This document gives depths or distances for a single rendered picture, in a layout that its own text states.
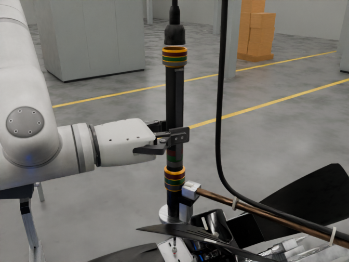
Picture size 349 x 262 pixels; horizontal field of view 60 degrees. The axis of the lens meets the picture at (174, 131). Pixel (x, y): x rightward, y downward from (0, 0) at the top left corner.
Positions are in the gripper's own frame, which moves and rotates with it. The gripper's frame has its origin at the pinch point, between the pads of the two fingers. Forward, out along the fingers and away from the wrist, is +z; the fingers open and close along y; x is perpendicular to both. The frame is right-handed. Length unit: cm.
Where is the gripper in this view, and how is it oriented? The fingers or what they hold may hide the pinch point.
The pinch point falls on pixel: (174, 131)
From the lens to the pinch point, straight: 58.1
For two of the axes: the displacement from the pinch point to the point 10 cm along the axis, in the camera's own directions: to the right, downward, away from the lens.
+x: 0.0, -9.1, -4.2
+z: 9.2, -1.7, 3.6
